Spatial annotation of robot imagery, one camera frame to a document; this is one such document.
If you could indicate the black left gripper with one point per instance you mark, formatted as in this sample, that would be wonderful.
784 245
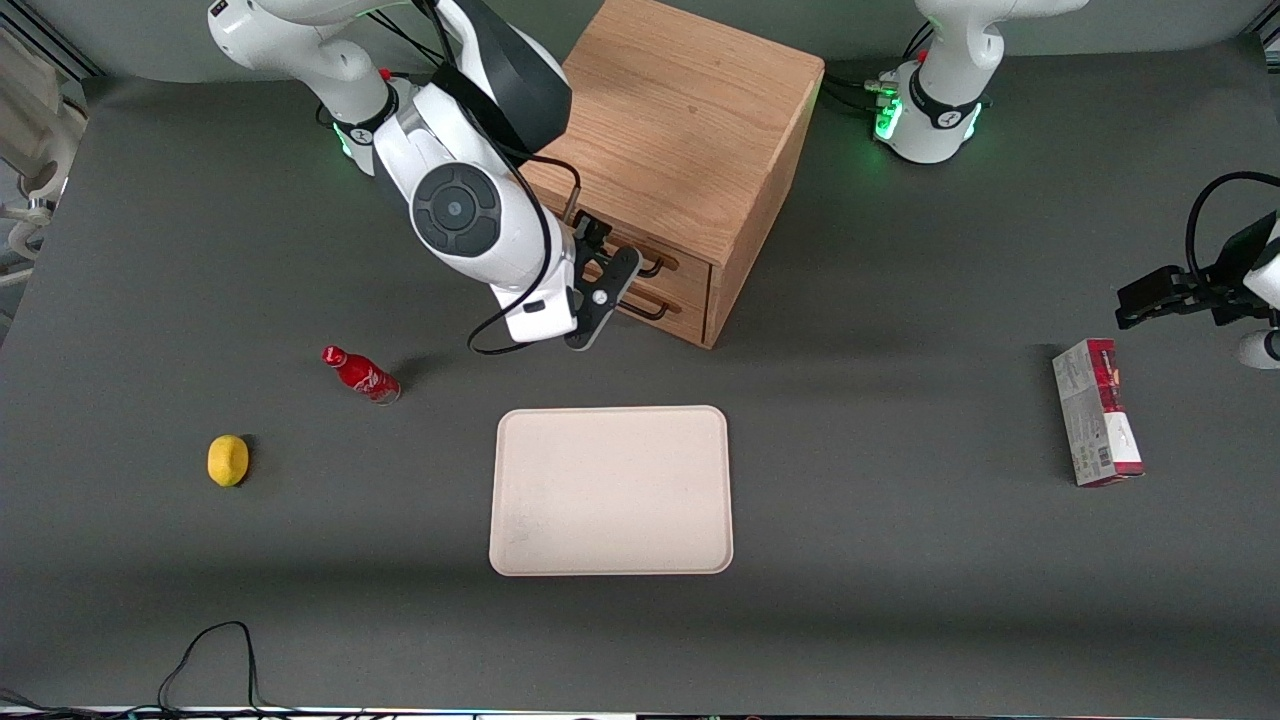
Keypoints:
1222 284

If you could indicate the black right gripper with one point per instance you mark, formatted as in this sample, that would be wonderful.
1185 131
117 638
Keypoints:
587 240

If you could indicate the wooden drawer with wide front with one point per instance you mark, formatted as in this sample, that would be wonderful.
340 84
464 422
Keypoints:
690 272

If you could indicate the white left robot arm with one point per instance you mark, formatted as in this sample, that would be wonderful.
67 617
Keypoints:
950 100

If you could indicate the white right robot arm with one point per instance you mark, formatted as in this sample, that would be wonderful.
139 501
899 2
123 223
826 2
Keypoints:
460 210

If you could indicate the wooden drawer with narrow front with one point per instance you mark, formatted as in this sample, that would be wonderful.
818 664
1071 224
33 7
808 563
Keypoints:
690 322

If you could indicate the oak wooden drawer cabinet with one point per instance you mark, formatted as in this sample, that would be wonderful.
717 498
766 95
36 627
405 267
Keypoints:
690 110

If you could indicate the red and grey carton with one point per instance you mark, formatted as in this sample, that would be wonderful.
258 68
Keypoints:
1095 415

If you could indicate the beige rectangular tray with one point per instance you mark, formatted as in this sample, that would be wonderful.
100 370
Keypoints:
610 490

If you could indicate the red cola bottle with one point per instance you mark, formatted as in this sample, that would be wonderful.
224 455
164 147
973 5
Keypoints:
360 375

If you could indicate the yellow lemon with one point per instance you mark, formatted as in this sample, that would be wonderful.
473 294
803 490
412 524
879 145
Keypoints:
228 460

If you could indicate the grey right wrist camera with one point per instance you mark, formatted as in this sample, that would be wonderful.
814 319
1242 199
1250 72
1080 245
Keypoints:
600 310

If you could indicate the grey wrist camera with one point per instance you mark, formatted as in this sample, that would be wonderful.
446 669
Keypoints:
1260 350
600 310

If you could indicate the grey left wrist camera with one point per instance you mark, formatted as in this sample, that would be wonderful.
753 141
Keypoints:
1260 350

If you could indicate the aluminium background rail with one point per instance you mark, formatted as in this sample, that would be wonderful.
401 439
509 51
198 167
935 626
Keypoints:
65 45

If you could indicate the white background frame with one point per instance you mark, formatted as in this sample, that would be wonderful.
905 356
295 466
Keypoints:
40 130

